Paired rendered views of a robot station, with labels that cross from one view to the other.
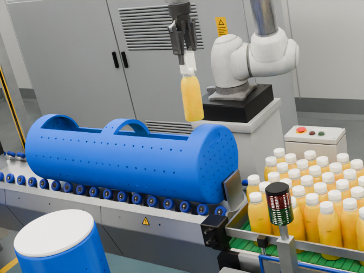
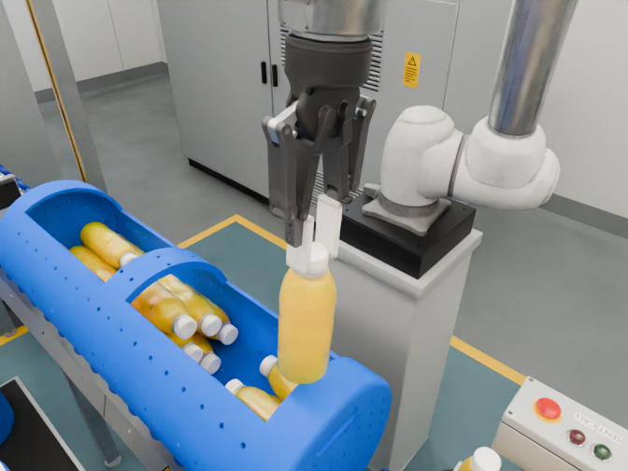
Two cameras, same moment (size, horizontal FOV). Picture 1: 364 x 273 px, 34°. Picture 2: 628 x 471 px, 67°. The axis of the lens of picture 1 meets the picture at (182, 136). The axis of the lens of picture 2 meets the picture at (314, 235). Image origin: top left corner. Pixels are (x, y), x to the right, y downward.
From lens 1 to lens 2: 1.55 m
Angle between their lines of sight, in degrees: 13
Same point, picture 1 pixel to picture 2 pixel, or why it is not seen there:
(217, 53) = (400, 141)
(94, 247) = not seen: outside the picture
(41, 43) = (183, 26)
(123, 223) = (134, 446)
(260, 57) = (481, 173)
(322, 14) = not seen: hidden behind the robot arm
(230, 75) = (412, 185)
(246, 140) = (406, 304)
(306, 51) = not seen: hidden behind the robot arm
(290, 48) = (547, 172)
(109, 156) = (104, 349)
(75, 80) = (215, 83)
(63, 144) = (42, 270)
